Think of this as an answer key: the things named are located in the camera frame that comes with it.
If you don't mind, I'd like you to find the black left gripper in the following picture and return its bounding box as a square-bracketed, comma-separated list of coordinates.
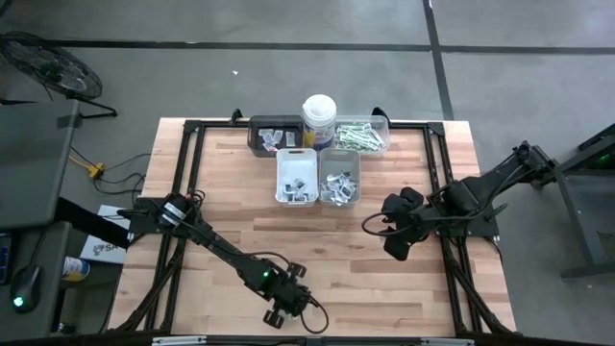
[262, 278, 313, 331]

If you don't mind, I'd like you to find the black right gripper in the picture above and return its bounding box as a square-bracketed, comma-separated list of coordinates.
[382, 206, 436, 262]

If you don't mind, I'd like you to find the white light bar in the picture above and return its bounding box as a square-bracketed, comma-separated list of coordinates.
[420, 337, 476, 346]
[151, 335, 208, 346]

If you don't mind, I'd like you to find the grey plastic bin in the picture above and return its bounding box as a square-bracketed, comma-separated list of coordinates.
[318, 147, 362, 208]

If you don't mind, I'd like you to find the clear plastic bin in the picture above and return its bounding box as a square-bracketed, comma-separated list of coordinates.
[334, 113, 391, 160]

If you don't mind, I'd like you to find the white plastic bin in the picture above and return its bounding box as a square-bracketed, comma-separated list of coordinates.
[274, 148, 319, 209]

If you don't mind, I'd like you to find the disinfecting wipes canister white lid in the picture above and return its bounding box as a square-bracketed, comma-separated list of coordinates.
[301, 93, 338, 151]

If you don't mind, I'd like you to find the dark brown plastic bin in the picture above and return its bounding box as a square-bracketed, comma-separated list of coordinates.
[247, 113, 306, 159]

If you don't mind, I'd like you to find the black metal cart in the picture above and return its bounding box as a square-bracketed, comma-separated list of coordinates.
[529, 122, 615, 284]

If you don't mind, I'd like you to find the white cardboard box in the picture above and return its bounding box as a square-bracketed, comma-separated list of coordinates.
[79, 205, 131, 265]

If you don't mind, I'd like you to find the black desk leg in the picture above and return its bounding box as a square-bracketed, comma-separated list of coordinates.
[56, 195, 132, 250]

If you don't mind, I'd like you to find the small white yellow canister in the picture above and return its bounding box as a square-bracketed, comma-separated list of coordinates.
[61, 257, 91, 283]

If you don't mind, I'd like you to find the dark desk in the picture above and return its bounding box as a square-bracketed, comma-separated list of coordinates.
[0, 221, 73, 340]

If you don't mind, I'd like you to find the black computer mouse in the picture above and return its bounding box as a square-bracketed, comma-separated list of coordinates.
[10, 263, 42, 315]

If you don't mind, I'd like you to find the dark keyboard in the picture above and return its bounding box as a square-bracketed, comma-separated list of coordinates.
[0, 234, 12, 285]

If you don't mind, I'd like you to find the grey table top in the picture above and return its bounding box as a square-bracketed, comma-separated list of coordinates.
[0, 98, 82, 231]

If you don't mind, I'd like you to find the black floor fan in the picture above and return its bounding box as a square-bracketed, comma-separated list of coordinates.
[0, 31, 119, 120]

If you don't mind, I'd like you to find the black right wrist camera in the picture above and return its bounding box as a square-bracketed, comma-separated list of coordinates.
[381, 185, 425, 215]

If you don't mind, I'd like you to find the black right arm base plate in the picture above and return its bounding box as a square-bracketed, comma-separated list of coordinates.
[430, 198, 502, 238]

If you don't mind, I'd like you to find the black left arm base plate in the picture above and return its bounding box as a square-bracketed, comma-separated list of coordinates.
[116, 196, 199, 236]

